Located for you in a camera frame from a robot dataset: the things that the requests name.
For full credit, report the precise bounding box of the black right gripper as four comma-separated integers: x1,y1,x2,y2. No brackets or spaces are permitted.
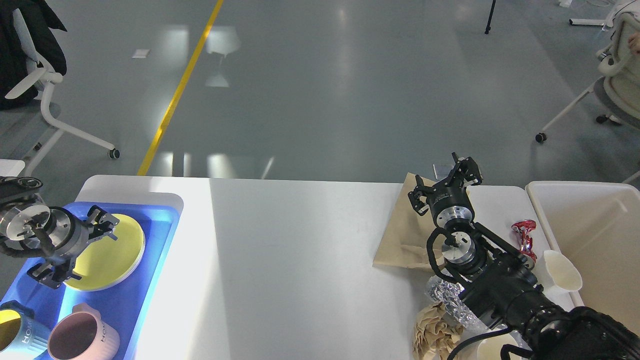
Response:
407,153,483,231

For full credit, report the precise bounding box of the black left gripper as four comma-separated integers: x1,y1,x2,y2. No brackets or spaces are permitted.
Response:
1,203,120,290

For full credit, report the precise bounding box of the yellow plate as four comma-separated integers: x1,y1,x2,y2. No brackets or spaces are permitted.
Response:
63,213,145,291

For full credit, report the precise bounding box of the pink mug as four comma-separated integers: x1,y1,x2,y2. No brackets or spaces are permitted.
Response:
47,303,121,360

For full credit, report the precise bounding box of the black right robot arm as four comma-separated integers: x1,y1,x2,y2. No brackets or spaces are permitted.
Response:
407,153,640,360

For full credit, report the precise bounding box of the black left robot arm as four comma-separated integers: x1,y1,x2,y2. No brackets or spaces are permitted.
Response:
0,177,120,289

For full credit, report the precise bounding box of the brown paper bag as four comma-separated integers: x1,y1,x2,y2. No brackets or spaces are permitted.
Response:
373,173,435,274

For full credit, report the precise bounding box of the blue plastic tray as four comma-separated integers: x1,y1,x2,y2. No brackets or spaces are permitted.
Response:
1,203,180,360

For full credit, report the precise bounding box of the crushed red can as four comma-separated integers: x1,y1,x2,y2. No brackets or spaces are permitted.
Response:
510,219,537,269

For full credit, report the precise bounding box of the blue mug yellow inside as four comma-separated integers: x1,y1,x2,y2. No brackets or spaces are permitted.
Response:
0,300,51,360

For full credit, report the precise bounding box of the small white side table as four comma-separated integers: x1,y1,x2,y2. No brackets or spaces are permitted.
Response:
0,159,26,177

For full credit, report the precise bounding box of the crumpled aluminium foil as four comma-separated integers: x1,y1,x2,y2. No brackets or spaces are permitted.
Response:
425,276,489,333

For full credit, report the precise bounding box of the crumpled brown paper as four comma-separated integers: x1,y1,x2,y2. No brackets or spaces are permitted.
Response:
413,301,465,360

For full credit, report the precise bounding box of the white plastic bin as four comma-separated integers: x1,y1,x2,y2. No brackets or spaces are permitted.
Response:
525,181,640,334

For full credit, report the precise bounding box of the black tripod leg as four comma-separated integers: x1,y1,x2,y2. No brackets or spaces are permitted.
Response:
484,0,497,35

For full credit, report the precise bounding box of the white office chair left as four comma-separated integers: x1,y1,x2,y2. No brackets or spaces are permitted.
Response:
1,9,121,176

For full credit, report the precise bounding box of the white office chair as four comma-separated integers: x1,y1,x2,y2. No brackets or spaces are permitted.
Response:
1,9,121,176
534,0,640,144

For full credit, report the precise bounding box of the white office chair right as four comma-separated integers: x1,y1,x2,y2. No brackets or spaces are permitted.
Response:
534,0,640,144

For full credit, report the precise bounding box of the black jacket on chair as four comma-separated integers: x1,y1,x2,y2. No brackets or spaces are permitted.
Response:
0,0,67,111

